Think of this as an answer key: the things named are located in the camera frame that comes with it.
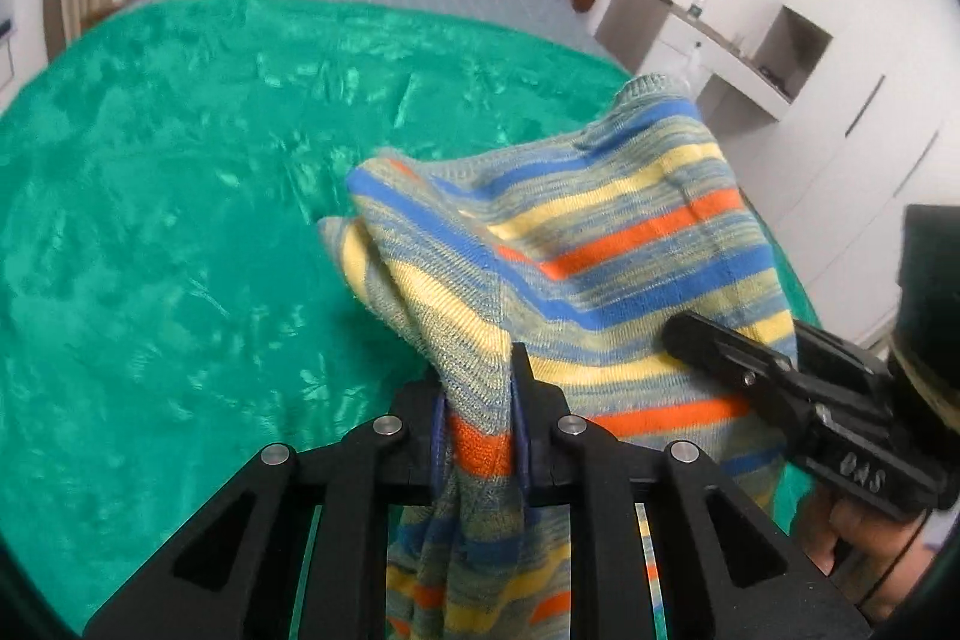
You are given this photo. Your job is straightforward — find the striped knit sweater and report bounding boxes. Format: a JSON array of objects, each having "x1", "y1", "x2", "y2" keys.
[{"x1": 319, "y1": 74, "x2": 796, "y2": 638}]

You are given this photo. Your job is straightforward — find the person right hand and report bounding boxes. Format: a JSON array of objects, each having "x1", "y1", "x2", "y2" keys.
[{"x1": 791, "y1": 486, "x2": 957, "y2": 622}]

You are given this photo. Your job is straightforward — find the green floral bedspread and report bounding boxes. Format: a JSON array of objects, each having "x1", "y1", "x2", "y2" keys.
[{"x1": 0, "y1": 0, "x2": 824, "y2": 640}]

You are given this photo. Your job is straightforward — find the white wardrobe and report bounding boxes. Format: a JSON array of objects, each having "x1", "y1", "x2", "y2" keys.
[{"x1": 709, "y1": 0, "x2": 958, "y2": 341}]

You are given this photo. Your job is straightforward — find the white desk with drawers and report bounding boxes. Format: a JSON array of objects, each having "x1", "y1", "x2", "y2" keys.
[{"x1": 596, "y1": 0, "x2": 791, "y2": 128}]

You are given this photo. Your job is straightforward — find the black cable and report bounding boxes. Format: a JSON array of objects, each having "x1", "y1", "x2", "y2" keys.
[{"x1": 854, "y1": 510, "x2": 939, "y2": 611}]

